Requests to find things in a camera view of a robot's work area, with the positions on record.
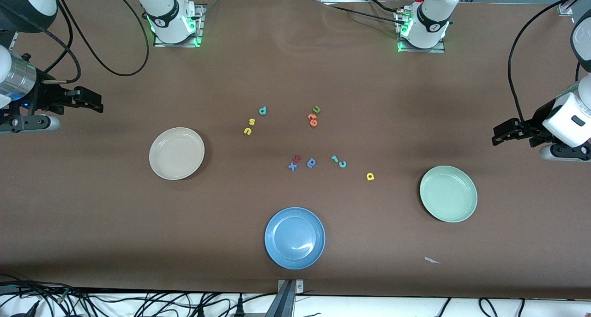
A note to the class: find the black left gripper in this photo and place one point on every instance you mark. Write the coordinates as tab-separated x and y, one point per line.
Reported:
534	121

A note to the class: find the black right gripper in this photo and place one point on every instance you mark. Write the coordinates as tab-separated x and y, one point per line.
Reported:
46	97

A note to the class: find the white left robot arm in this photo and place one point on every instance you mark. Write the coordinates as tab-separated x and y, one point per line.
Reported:
427	39

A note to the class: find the pale green plate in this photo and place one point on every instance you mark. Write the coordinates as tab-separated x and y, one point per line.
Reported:
448	194

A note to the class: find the beige brown plate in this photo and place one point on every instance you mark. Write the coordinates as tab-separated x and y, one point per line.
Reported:
177	153

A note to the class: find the white paper scrap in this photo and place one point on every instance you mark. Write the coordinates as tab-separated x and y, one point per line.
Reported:
431	260

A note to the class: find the blue foam letter a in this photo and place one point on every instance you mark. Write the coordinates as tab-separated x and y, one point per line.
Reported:
311	163

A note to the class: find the blue foam letter x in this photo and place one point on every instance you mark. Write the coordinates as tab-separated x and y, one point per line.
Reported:
292	166

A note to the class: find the black power plug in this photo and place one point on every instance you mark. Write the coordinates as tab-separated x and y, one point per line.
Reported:
239	308
200	311

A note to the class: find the blue plate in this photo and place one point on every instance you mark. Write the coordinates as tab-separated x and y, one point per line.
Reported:
294	238

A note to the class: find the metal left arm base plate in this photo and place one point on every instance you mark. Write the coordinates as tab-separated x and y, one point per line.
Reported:
441	48

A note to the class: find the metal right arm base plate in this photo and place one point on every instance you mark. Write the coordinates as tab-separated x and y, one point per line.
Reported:
199	26

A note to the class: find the aluminium corner bracket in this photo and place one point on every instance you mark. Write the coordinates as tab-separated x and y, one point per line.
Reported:
565	8

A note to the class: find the metal table edge bracket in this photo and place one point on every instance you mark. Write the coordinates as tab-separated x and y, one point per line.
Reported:
288	298

